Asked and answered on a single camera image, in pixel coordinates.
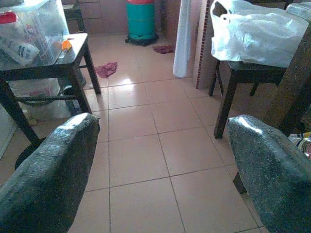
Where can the white plastic bag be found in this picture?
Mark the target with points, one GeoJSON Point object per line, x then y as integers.
{"type": "Point", "coordinates": [255, 36]}

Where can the small orange plastic item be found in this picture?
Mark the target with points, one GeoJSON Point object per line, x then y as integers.
{"type": "Point", "coordinates": [66, 45]}

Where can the dark wooden chair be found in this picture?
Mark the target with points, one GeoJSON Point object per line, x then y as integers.
{"type": "Point", "coordinates": [255, 72]}
{"type": "Point", "coordinates": [73, 14]}

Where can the clear plastic storage box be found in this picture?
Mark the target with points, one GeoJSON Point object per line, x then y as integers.
{"type": "Point", "coordinates": [48, 26]}

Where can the black wheeled cylinder stand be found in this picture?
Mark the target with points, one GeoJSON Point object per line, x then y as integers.
{"type": "Point", "coordinates": [142, 40]}

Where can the maroon cloth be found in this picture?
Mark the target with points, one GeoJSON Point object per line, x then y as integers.
{"type": "Point", "coordinates": [106, 70]}
{"type": "Point", "coordinates": [163, 49]}

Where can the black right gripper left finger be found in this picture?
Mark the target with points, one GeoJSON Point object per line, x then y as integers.
{"type": "Point", "coordinates": [48, 174]}

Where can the dark wooden stool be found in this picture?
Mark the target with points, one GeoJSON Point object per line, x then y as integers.
{"type": "Point", "coordinates": [75, 58]}

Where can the colourful striped cloth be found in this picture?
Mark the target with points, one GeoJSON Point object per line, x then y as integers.
{"type": "Point", "coordinates": [302, 143]}

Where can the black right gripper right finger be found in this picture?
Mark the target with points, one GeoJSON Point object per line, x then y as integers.
{"type": "Point", "coordinates": [274, 174]}

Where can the white printed bag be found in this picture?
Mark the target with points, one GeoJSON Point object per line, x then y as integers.
{"type": "Point", "coordinates": [18, 52]}

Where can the red lid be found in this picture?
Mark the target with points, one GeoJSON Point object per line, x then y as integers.
{"type": "Point", "coordinates": [7, 18]}

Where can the teal gas cylinder red cap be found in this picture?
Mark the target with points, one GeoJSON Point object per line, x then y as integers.
{"type": "Point", "coordinates": [141, 21]}

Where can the black round base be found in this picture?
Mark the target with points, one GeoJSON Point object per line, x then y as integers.
{"type": "Point", "coordinates": [25, 151]}

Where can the translucent plastic bag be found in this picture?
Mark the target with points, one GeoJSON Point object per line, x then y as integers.
{"type": "Point", "coordinates": [36, 89]}

